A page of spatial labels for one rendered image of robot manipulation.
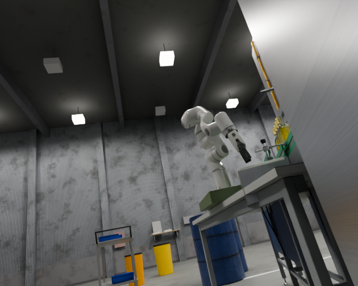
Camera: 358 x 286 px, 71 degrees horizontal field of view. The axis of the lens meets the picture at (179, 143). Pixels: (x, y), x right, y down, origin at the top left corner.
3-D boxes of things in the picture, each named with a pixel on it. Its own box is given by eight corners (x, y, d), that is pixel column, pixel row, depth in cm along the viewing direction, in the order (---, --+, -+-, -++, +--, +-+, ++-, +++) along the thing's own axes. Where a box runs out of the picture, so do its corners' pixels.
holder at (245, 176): (304, 172, 110) (298, 155, 113) (242, 187, 114) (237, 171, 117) (297, 179, 125) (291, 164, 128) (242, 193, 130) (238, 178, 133)
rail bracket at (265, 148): (291, 154, 131) (282, 133, 136) (258, 163, 134) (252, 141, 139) (290, 156, 134) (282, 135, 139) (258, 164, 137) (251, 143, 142)
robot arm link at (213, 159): (219, 174, 177) (212, 154, 183) (231, 167, 167) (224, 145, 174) (208, 175, 171) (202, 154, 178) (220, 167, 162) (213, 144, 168)
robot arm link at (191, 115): (213, 130, 166) (194, 139, 163) (199, 119, 184) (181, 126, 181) (209, 108, 158) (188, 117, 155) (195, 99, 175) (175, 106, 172)
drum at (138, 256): (127, 289, 500) (123, 256, 523) (128, 286, 535) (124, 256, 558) (146, 284, 507) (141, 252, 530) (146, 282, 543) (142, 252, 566)
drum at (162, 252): (157, 277, 605) (153, 245, 632) (157, 275, 647) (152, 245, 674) (175, 272, 613) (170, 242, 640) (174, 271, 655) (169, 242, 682)
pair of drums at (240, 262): (245, 267, 440) (230, 213, 475) (261, 277, 322) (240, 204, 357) (202, 277, 440) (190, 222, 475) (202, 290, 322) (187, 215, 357)
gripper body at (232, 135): (236, 125, 130) (248, 142, 125) (236, 132, 139) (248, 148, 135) (223, 132, 130) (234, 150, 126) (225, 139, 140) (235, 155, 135)
